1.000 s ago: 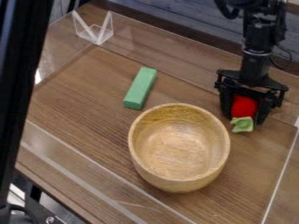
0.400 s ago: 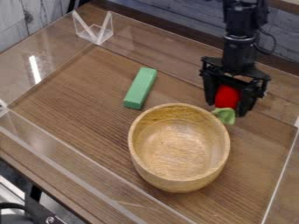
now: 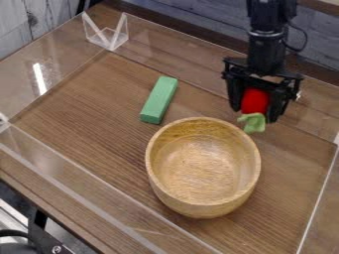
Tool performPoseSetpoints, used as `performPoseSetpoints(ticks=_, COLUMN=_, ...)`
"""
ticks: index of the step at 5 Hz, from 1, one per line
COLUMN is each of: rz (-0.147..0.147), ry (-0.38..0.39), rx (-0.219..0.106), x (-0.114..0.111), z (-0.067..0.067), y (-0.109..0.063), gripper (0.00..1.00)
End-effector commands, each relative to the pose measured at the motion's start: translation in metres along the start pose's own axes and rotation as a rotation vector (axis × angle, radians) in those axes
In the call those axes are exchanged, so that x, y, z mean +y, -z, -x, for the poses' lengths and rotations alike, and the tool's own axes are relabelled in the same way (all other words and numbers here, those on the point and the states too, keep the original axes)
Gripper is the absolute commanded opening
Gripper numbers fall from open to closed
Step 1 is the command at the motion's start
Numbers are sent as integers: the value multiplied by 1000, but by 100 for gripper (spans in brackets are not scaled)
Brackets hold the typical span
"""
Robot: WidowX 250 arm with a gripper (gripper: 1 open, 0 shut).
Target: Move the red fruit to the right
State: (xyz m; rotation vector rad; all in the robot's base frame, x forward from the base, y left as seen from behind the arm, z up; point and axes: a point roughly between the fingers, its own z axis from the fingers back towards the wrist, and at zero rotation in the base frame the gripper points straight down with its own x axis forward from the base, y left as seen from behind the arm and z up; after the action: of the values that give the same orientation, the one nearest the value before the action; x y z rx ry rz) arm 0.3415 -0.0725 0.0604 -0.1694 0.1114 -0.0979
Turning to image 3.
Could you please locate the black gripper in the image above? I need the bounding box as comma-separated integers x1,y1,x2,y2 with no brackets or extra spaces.
222,58,303,123

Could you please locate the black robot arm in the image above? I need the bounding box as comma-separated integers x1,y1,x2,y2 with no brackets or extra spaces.
223,0,304,123

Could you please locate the red plush fruit green stem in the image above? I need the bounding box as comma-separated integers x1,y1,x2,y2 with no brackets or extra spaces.
238,88,268,134

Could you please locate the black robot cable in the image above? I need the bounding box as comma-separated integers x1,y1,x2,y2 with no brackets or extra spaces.
283,21,310,54

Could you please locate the clear acrylic corner bracket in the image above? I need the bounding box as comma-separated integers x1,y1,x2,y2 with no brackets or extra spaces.
81,12,128,52

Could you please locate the wooden bowl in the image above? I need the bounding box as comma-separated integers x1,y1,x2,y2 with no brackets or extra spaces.
144,117,262,218

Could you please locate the green rectangular block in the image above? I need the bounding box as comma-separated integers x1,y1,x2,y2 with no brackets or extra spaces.
139,76,178,124

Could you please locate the clear acrylic front wall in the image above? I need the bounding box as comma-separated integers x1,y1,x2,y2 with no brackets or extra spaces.
0,124,222,254

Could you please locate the black table leg frame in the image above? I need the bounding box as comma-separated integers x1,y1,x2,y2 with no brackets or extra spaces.
0,207,77,254

